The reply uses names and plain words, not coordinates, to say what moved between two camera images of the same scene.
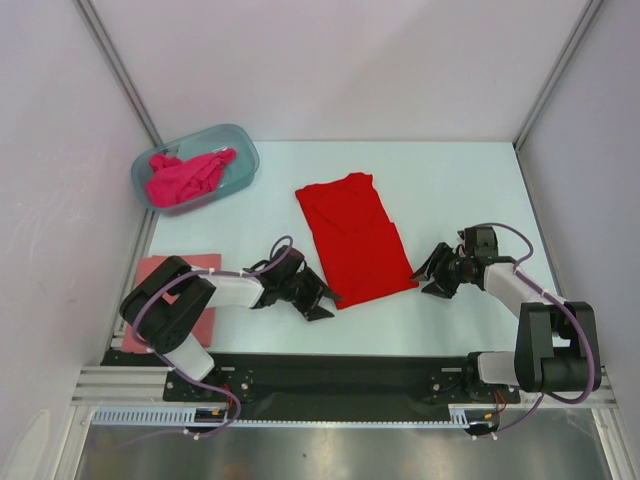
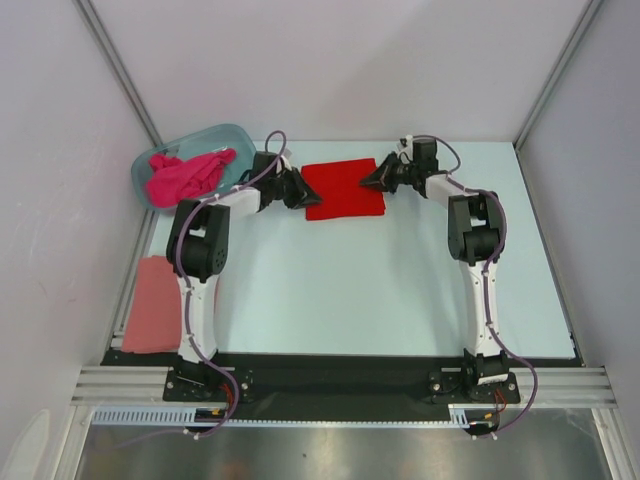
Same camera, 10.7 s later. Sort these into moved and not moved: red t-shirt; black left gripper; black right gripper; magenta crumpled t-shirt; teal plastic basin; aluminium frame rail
Moved: red t-shirt; black left gripper; black right gripper
Not moved: teal plastic basin; aluminium frame rail; magenta crumpled t-shirt
